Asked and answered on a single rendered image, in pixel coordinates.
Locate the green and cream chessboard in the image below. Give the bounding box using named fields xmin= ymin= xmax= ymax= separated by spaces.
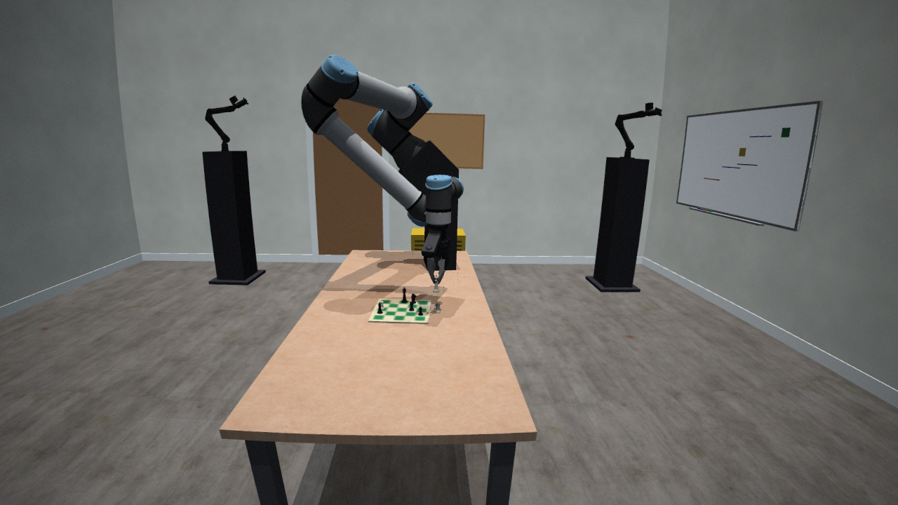
xmin=368 ymin=299 xmax=431 ymax=324

